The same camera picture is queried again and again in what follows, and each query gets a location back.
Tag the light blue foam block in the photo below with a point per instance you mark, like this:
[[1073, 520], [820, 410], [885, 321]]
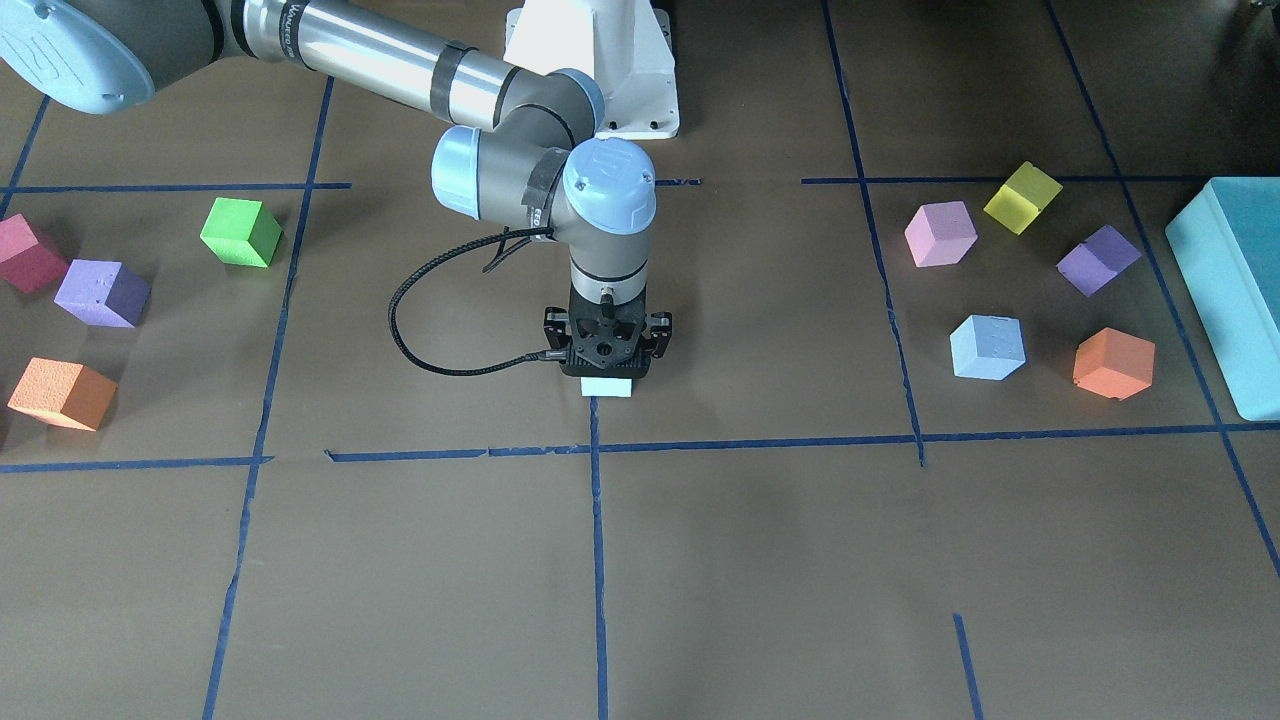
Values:
[[987, 347], [601, 387]]

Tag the purple foam block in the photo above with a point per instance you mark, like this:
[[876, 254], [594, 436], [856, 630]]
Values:
[[1098, 260], [103, 293]]

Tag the purple foam block near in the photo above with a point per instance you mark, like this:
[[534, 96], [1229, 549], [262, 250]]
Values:
[[103, 293]]

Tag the orange foam block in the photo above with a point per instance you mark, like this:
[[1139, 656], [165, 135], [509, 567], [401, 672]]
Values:
[[61, 394], [1114, 364]]

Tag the pink foam block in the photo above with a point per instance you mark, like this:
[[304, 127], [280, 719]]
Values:
[[940, 233]]

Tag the orange foam block far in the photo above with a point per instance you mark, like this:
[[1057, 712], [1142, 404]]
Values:
[[1114, 364]]

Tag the blue plastic bin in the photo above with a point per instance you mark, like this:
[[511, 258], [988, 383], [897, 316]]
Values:
[[1226, 244]]

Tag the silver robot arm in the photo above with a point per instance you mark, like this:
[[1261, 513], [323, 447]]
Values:
[[521, 149]]

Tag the orange foam block near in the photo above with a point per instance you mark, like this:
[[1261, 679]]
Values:
[[61, 394]]

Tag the purple foam block far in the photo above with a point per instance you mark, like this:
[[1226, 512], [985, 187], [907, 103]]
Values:
[[1098, 260]]

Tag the yellow foam block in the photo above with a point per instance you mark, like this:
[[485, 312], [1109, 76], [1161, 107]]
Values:
[[1022, 198]]

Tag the magenta foam block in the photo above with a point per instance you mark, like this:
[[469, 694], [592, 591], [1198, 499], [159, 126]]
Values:
[[30, 260]]

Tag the white pedestal column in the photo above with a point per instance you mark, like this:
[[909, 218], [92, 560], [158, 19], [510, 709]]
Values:
[[623, 45]]

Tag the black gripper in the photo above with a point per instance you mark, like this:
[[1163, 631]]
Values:
[[555, 329]]

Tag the green foam block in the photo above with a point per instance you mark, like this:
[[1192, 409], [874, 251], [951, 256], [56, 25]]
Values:
[[241, 232]]

